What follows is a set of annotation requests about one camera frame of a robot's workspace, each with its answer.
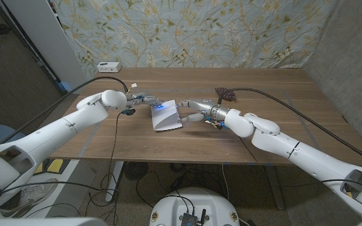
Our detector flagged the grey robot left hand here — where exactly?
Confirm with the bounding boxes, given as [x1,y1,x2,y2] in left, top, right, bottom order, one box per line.
[126,94,166,110]

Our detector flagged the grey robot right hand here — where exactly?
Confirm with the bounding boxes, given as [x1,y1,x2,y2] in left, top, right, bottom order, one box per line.
[176,99,231,124]

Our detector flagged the white paper sheet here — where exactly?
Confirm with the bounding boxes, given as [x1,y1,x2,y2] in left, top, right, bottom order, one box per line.
[150,99,184,132]

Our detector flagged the purple toy grapes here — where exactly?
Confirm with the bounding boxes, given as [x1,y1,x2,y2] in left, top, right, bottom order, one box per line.
[214,87,237,102]

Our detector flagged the white power strip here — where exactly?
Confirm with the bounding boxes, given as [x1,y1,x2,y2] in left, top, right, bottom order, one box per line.
[96,62,122,73]

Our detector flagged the black round fan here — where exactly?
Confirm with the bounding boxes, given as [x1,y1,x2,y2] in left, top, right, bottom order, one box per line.
[123,161,150,181]

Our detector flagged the floral printed backdrop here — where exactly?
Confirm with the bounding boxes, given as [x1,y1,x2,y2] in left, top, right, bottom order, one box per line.
[50,0,339,81]

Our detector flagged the white table leg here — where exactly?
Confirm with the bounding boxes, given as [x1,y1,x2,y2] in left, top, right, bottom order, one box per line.
[105,161,124,202]

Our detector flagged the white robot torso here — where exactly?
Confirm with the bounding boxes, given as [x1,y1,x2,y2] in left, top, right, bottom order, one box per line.
[149,187,241,226]

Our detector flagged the grey table leg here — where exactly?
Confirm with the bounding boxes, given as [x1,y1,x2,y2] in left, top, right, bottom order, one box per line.
[264,165,286,210]

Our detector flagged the printed floor mat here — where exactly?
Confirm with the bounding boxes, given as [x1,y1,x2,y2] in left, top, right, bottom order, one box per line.
[26,158,97,219]

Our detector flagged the white cabinet panel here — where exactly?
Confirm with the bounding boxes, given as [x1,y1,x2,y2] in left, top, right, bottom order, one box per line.
[3,0,89,94]

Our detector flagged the grey sneaker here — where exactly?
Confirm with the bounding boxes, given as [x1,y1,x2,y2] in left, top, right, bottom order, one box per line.
[0,178,59,218]

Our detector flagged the thin black left wrist cable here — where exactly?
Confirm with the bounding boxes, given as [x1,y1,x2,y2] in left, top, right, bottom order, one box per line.
[101,112,122,195]

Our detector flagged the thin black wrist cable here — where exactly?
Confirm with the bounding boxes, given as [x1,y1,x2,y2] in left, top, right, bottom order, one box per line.
[237,135,362,217]
[101,112,122,195]

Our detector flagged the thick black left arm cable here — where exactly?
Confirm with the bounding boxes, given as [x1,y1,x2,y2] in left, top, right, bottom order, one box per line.
[0,76,130,145]

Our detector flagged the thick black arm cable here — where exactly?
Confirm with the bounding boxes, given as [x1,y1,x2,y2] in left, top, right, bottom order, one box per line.
[217,87,362,170]
[0,76,130,145]

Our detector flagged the black floor cable tangle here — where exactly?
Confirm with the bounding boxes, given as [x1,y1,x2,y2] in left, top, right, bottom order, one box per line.
[86,161,229,220]

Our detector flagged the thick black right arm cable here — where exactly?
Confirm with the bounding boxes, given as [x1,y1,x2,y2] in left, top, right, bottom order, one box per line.
[217,87,362,170]

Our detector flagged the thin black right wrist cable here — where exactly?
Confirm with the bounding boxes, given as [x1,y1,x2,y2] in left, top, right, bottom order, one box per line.
[237,135,362,217]

